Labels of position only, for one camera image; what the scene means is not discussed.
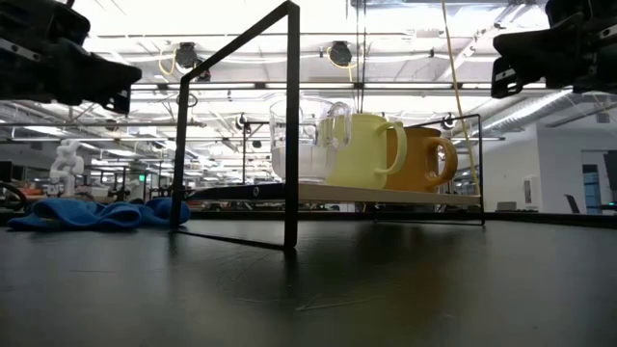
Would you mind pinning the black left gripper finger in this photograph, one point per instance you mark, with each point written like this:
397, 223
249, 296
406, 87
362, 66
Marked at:
91, 72
118, 102

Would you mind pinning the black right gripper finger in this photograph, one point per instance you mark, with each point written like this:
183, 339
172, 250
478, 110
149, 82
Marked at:
549, 53
506, 79

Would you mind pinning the orange speckled mug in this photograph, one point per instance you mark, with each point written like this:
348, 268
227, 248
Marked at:
417, 164

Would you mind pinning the pale yellow mug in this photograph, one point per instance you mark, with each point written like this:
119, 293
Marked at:
361, 159

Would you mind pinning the clear glass mug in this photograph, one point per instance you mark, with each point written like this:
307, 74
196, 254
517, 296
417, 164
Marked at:
299, 154

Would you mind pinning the white robot figure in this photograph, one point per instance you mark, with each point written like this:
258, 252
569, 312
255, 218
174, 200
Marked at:
66, 166

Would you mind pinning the blue cloth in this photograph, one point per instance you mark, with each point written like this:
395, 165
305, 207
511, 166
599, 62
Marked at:
87, 212

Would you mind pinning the wooden shelf with black frame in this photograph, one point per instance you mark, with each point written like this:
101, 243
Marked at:
292, 144

